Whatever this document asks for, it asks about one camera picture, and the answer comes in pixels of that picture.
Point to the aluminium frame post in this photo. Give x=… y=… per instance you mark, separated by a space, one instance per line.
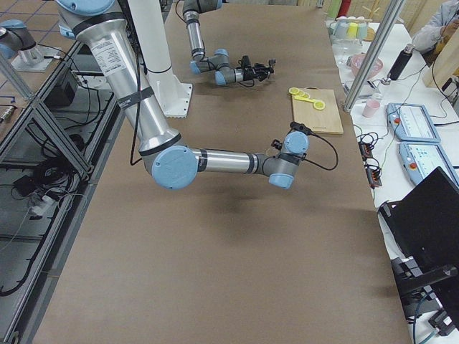
x=385 y=26

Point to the pink plastic cup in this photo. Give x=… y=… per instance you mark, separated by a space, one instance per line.
x=370 y=108

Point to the teach pendant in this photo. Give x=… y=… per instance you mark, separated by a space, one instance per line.
x=420 y=159
x=411 y=122

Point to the yellow plastic spoon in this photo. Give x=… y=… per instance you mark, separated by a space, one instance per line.
x=310 y=100

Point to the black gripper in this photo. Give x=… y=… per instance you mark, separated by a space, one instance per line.
x=247 y=74

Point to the lower teach pendant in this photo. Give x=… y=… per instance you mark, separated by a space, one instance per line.
x=420 y=159

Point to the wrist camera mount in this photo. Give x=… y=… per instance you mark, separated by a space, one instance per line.
x=300 y=127

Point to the person in grey shirt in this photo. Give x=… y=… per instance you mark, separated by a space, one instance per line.
x=441 y=26

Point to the upper teach pendant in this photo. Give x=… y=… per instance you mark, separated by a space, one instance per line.
x=411 y=122

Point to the yellow cup on rack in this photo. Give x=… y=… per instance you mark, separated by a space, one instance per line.
x=352 y=30

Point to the bamboo cutting board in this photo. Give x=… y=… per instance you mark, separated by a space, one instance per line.
x=327 y=121

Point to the black water bottle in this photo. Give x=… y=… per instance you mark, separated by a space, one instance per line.
x=401 y=62

